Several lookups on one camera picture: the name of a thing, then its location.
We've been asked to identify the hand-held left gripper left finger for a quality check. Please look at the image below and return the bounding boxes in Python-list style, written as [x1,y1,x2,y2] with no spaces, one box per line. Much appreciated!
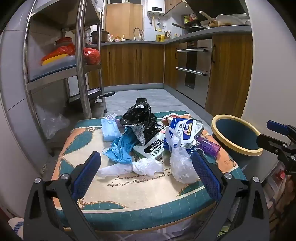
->
[23,151,102,241]

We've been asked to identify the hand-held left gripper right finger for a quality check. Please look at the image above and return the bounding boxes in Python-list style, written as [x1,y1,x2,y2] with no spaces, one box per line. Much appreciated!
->
[191,151,271,241]

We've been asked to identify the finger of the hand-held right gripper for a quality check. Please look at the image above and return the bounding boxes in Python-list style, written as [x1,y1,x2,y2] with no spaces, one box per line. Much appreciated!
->
[256,134,296,161]
[266,120,296,139]

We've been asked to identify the clear plastic bag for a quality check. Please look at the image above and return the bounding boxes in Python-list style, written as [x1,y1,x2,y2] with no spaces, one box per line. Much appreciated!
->
[38,113,70,139]
[170,146,201,184]

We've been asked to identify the purple bottle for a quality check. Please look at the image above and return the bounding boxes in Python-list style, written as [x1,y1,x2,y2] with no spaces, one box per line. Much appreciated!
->
[195,136,221,155]

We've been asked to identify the dark bin with yellow rim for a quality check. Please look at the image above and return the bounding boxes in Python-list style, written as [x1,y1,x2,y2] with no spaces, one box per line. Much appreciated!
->
[211,115,264,157]

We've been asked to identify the blue plastic glove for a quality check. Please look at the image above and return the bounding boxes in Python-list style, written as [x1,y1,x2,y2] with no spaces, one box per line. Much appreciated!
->
[102,133,140,164]

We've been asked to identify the wet wipes packet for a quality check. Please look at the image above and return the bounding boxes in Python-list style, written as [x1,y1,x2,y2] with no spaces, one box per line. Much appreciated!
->
[165,118,205,150]

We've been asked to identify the white medicine box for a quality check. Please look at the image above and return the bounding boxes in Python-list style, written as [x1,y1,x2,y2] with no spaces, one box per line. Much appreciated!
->
[132,132,166,162]

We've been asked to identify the red white wrapper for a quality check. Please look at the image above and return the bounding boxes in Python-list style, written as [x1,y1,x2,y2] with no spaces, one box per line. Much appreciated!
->
[161,113,183,126]

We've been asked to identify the black plastic bag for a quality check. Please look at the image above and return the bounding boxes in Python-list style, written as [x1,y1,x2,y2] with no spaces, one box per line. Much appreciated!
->
[120,98,160,146]

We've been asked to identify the clear plastic storage box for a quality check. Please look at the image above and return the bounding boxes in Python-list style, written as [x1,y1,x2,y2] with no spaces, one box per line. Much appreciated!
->
[264,160,296,232]

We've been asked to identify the blue face mask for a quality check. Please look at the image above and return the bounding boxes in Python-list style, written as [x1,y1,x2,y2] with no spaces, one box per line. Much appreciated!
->
[101,113,121,141]

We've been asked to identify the printed teal orange mat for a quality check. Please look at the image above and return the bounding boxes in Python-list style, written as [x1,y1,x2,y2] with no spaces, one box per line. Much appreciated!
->
[50,111,247,232]

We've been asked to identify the clear plastic bag on floor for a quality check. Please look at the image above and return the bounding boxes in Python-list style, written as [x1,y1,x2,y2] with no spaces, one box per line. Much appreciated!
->
[38,113,70,139]

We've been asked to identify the black pan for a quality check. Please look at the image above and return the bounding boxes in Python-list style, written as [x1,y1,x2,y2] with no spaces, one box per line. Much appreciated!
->
[88,91,117,103]

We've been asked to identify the steel built-in oven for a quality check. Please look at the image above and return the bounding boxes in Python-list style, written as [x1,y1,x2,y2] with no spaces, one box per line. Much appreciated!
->
[176,39,213,108]

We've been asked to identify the grey blue tray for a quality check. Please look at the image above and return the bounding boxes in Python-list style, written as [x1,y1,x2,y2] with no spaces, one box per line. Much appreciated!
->
[29,56,78,82]

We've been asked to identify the wooden kitchen cabinet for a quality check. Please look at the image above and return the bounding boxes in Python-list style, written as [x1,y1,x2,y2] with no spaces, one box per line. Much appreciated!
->
[88,25,254,118]

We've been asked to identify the yellow board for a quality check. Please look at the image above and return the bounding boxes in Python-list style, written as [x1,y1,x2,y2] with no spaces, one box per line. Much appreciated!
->
[42,54,70,66]

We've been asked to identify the white dish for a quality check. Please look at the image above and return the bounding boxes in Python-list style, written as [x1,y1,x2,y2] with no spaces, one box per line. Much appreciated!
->
[216,14,251,26]

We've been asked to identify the orange plastic bag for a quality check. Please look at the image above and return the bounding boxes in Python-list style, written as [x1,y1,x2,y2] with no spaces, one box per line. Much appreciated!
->
[42,44,76,62]

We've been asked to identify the metal shelf rack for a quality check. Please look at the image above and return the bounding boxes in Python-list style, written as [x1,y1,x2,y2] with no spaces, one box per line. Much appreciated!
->
[23,0,107,118]

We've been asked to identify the black wok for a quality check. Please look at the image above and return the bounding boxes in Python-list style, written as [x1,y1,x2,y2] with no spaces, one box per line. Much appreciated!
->
[172,23,208,34]

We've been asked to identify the brown lidded jar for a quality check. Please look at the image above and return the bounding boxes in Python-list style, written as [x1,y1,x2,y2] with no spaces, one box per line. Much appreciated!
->
[55,37,73,47]

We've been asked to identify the dark clay pot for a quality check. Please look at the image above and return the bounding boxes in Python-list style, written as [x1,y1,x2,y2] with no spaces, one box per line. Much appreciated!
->
[91,30,110,43]

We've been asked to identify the colourful snack bags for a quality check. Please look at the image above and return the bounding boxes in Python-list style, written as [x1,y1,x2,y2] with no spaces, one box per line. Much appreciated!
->
[183,13,200,24]

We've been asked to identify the metal faucet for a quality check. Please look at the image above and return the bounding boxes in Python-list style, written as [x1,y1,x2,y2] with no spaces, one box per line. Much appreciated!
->
[133,27,144,41]

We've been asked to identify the light wooden board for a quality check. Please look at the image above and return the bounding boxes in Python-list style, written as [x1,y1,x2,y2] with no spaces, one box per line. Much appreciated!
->
[105,3,144,41]

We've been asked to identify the white water heater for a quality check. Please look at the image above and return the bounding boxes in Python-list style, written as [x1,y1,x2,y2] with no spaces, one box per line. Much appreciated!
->
[146,0,166,16]

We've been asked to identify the wooden wall cabinet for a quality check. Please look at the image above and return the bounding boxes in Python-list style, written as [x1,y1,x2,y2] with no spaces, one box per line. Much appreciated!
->
[165,0,246,17]

